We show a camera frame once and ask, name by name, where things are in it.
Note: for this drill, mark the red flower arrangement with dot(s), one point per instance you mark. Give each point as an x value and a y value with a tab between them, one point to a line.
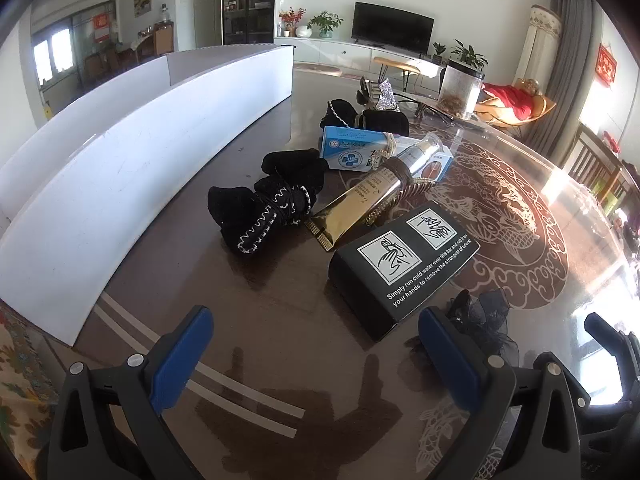
291	17

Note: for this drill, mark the clear jar black lid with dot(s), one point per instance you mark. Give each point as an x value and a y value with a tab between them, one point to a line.
460	90

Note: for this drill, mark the black velvet bow pearl trim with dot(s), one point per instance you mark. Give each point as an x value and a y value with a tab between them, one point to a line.
385	121

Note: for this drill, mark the wooden lounge chair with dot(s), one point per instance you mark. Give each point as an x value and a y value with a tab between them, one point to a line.
542	107

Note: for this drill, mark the covered standing air conditioner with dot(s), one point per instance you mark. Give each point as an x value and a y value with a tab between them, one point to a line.
540	45

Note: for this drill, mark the wooden dining chair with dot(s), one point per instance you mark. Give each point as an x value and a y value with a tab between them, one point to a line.
595	160

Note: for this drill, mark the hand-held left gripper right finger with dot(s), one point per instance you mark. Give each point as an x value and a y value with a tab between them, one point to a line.
447	360

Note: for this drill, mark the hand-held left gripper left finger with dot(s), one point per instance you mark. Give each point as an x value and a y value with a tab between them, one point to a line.
182	360

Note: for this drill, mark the blue white medicine box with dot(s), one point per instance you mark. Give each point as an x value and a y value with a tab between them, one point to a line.
345	147

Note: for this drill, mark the black television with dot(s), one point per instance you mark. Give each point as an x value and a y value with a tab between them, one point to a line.
392	25

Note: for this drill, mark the patterned glass desktop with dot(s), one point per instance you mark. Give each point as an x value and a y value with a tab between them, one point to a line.
260	310

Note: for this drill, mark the white foam board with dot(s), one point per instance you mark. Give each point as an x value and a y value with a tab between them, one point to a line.
125	160

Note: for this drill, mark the red wall hanging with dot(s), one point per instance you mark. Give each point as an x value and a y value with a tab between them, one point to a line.
606	64

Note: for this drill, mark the glass balcony door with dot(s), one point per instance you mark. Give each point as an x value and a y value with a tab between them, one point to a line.
60	50

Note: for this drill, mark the white round vase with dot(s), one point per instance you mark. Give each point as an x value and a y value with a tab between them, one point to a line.
303	32

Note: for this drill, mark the large leafy potted plant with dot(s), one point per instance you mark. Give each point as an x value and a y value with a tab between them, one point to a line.
467	52

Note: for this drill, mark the grey curtain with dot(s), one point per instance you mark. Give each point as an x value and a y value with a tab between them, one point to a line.
575	60

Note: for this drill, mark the gold cream tube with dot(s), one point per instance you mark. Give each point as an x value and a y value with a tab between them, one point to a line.
350	205

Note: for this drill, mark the floral cloth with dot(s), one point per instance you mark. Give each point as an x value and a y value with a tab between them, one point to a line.
20	375

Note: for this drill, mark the black box with pictograms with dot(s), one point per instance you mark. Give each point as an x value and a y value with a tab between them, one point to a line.
370	285

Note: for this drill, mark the black velvet bow white stitching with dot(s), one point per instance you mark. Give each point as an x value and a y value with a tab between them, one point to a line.
235	210

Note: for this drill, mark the red door poster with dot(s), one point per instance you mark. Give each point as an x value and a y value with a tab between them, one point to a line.
101	26

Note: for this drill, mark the silver rhinestone bow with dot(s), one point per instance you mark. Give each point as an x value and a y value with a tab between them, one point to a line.
385	95

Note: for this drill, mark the white television cabinet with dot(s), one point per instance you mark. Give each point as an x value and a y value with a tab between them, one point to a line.
340	50

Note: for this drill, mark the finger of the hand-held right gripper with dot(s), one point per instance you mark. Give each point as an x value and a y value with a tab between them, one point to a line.
610	337

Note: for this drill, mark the wooden stool metal legs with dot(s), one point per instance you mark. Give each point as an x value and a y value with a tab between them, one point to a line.
395	62

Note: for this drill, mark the wooden sideboard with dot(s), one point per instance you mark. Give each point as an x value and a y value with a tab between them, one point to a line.
160	37

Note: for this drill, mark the black lace scrunchie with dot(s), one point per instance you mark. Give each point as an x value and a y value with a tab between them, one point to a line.
487	315

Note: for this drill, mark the small green potted plant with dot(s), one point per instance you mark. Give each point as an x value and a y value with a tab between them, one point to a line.
438	50

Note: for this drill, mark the dark glass display cabinet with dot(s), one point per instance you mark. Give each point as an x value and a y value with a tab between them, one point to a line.
250	5

